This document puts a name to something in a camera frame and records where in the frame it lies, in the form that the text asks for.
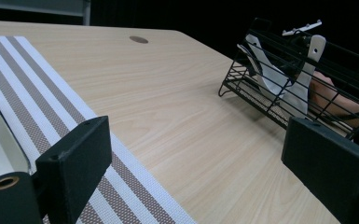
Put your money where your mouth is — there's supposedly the black wire rack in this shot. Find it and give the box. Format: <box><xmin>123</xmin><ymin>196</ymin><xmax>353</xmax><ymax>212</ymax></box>
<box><xmin>218</xmin><ymin>17</ymin><xmax>359</xmax><ymax>141</ymax></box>

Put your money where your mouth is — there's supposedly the round table cable grommet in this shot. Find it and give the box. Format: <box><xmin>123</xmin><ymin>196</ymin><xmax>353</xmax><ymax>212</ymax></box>
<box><xmin>129</xmin><ymin>35</ymin><xmax>149</xmax><ymax>45</ymax></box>

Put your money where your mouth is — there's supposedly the striped woven placemat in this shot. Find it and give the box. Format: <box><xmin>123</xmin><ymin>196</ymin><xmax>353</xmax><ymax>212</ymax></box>
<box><xmin>0</xmin><ymin>35</ymin><xmax>199</xmax><ymax>224</ymax></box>

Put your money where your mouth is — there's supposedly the grey metal stand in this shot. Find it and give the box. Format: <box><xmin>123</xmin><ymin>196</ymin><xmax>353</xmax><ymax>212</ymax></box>
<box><xmin>0</xmin><ymin>0</ymin><xmax>91</xmax><ymax>26</ymax></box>

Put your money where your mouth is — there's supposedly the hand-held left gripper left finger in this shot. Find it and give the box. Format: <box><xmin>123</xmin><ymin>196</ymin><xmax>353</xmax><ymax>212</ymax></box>
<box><xmin>35</xmin><ymin>115</ymin><xmax>113</xmax><ymax>224</ymax></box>

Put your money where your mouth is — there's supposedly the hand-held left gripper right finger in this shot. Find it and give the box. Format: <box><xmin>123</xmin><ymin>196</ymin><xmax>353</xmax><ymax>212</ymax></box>
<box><xmin>281</xmin><ymin>116</ymin><xmax>359</xmax><ymax>224</ymax></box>

